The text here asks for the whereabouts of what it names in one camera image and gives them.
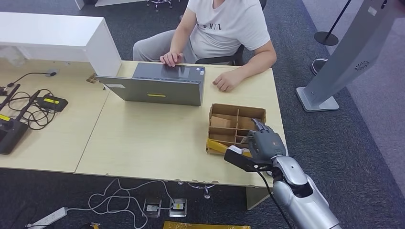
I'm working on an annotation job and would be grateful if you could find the person's right hand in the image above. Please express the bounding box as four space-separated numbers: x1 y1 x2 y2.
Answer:
160 52 185 68

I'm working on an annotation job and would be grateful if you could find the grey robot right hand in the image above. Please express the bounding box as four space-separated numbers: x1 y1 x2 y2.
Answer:
244 118 288 162

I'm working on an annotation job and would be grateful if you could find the person's left hand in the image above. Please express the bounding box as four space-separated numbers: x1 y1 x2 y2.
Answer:
212 71 244 93

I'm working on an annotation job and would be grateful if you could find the person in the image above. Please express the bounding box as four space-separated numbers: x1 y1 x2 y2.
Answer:
133 0 278 93

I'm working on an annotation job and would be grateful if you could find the cardboard divider box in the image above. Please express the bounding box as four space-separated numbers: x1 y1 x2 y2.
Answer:
205 103 267 157

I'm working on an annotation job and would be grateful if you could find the grey laptop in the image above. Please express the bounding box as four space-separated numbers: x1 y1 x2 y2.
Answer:
96 62 206 107

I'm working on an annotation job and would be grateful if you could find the brown cardboard piece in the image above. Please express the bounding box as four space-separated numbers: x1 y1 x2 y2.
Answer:
210 115 238 129

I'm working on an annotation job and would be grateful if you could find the yellow strip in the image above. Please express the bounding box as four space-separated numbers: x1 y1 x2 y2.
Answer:
206 139 253 158

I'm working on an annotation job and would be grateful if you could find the pale wooden desk leg panel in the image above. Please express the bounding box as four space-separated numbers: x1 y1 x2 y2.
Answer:
246 186 273 211

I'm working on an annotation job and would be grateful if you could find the chrome stool base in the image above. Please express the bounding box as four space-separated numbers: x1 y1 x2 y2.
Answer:
146 0 174 12

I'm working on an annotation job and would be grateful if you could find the white furniture base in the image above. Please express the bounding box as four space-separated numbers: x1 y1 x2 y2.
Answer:
74 0 149 10

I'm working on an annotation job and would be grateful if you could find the chrome round base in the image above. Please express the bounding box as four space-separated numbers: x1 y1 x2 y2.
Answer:
311 58 329 76

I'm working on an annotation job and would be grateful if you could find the yellow floor tape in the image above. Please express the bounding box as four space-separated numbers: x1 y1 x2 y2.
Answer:
163 220 251 229

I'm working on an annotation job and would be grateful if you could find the floor socket with yellow label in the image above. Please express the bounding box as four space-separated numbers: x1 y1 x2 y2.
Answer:
168 198 188 218

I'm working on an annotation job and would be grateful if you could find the grey kiosk stand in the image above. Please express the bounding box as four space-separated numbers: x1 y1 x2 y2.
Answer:
296 0 405 113

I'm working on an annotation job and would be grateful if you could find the white desk hutch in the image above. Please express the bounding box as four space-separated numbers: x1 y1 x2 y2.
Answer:
0 12 122 77

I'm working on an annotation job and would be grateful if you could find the black power adapter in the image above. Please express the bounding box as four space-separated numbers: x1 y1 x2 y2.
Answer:
35 94 69 113

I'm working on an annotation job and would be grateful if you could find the floor socket with white plug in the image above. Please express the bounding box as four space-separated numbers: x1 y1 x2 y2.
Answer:
143 198 162 219

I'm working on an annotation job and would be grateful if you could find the clear plastic wrap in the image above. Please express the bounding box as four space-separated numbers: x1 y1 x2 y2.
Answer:
0 45 29 66

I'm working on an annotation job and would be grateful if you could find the black router with antennas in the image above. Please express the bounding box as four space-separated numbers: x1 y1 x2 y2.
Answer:
0 83 42 156

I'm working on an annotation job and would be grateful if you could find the white power strip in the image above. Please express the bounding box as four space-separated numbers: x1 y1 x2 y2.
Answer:
25 207 69 229

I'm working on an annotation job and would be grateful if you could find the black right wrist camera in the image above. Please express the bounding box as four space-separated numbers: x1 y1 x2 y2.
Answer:
224 145 273 173

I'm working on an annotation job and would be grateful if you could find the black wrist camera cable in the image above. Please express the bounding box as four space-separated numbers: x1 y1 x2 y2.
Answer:
255 170 294 229

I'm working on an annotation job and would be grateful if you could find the black stanchion post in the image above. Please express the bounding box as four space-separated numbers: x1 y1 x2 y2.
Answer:
314 0 353 47

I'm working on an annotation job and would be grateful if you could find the thin black desk cable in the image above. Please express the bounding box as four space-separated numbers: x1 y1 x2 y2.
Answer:
6 72 58 88

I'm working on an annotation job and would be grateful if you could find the tangled black cable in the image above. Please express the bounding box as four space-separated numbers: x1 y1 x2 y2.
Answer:
7 88 58 131

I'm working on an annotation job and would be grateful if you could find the white power cable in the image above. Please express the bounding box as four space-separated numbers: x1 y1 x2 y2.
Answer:
64 177 175 229

